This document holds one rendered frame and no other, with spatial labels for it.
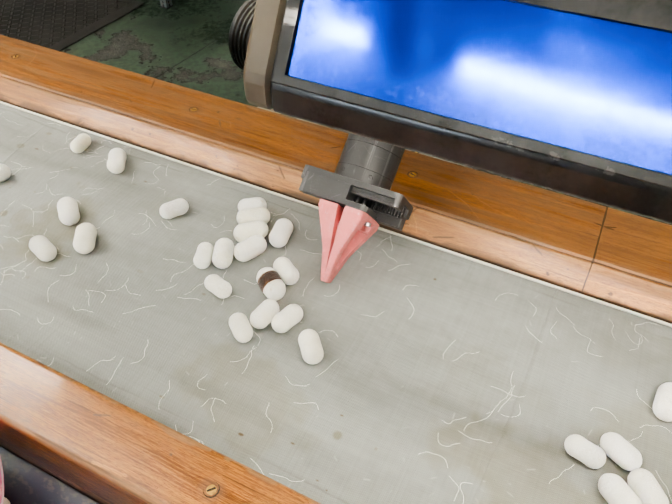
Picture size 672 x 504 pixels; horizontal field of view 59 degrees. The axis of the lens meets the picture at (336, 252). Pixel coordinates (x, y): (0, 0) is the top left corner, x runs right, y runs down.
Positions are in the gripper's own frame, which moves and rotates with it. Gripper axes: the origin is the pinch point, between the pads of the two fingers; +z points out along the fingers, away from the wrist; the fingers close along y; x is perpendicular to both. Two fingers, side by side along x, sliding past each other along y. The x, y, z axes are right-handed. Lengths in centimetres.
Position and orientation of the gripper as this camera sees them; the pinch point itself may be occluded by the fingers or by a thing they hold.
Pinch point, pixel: (328, 273)
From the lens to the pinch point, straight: 58.2
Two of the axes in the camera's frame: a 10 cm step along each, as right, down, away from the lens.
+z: -3.4, 9.4, -0.3
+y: 9.0, 3.2, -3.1
